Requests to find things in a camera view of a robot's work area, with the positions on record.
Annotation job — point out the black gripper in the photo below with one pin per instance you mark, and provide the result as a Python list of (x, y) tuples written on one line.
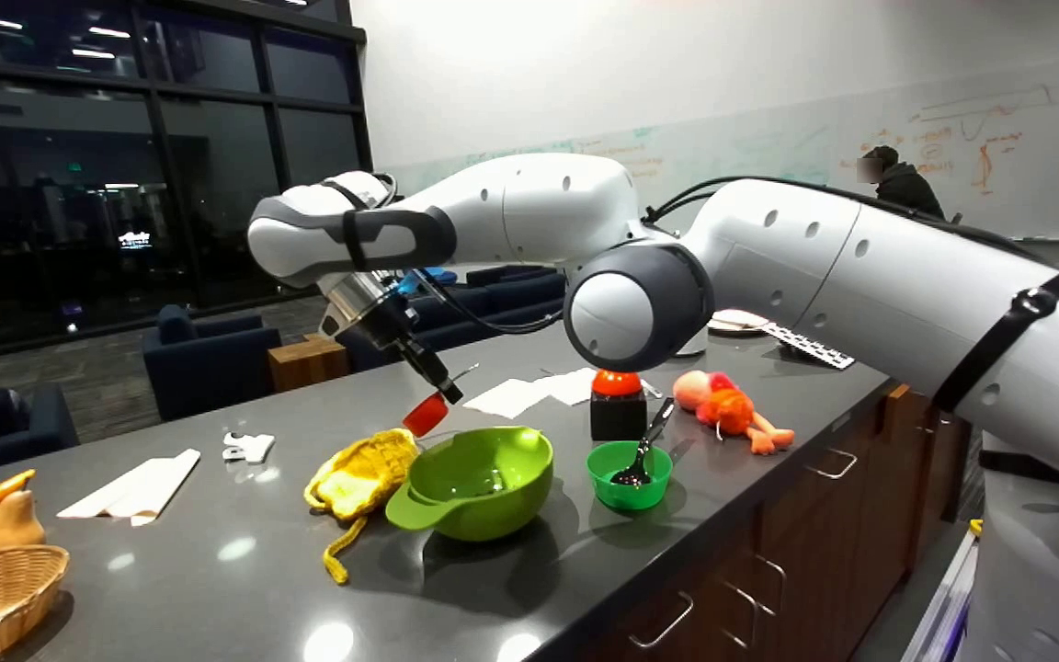
[(392, 330)]

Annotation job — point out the lime green bowl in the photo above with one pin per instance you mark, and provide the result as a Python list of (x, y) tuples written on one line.
[(479, 490)]

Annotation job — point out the yellow banana peel toy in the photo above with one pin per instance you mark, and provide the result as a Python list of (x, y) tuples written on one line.
[(358, 482)]

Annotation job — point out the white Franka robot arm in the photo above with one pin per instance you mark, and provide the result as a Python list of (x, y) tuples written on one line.
[(825, 281)]

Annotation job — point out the small dark green bowl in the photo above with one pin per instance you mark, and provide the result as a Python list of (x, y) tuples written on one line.
[(627, 494)]

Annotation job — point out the white paper sheet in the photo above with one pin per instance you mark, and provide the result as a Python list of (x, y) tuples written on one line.
[(510, 400), (569, 387)]

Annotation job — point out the long navy sofa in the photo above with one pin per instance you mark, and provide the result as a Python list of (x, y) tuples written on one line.
[(506, 300)]

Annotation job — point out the wooden box side table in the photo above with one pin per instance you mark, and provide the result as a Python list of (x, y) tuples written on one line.
[(308, 365)]

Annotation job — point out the red glossy dome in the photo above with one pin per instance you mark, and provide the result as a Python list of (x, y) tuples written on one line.
[(614, 384)]

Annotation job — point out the black square box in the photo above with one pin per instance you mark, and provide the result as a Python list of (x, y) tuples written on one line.
[(614, 420)]

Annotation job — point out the crumpled white wrapper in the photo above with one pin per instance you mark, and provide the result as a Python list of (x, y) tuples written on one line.
[(243, 448)]

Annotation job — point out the black plastic spoon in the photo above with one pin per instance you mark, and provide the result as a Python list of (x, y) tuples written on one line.
[(644, 448)]

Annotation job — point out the navy armchair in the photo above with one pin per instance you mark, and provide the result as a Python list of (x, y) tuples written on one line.
[(205, 361)]

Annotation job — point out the orange pink plush toy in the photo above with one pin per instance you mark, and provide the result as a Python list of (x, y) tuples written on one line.
[(732, 410)]

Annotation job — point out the white plate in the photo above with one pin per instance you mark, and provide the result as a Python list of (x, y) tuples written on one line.
[(738, 326)]

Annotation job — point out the white keyboard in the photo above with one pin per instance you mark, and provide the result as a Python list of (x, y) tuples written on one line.
[(814, 349)]

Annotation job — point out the wooden counter cabinet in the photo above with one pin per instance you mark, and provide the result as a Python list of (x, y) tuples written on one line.
[(799, 540)]

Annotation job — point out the tan cone shaped object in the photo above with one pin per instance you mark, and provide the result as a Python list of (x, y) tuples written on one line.
[(9, 527)]

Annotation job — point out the seated person dark jacket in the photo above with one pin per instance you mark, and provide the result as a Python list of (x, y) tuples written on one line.
[(902, 187)]

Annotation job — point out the white and blue boards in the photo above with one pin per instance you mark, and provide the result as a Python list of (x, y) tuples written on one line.
[(939, 609)]

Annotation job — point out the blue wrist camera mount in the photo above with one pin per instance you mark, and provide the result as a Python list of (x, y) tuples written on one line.
[(422, 281)]

